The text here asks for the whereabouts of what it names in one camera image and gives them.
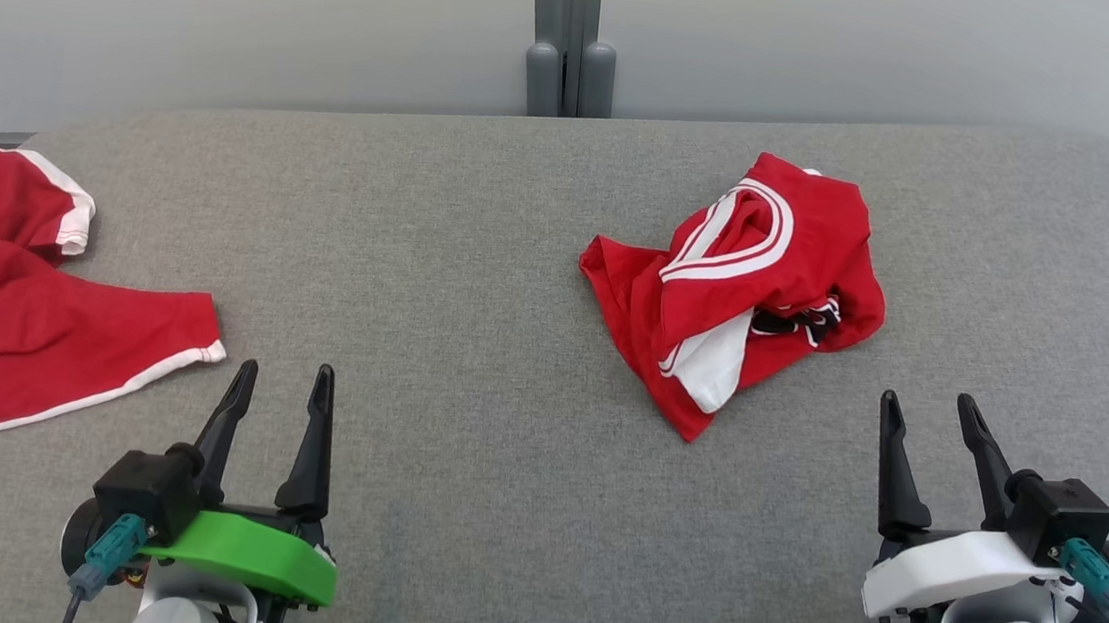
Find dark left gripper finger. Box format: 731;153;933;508
186;354;261;510
272;360;343;524

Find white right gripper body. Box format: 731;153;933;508
859;518;1080;623

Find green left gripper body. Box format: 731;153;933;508
133;501;344;611

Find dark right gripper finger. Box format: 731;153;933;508
868;388;946;544
945;392;1028;535

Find red garment with white hem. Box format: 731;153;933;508
0;147;244;479

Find red jersey with striped trim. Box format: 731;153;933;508
564;136;900;459

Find grey partition post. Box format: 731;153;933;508
520;0;624;124

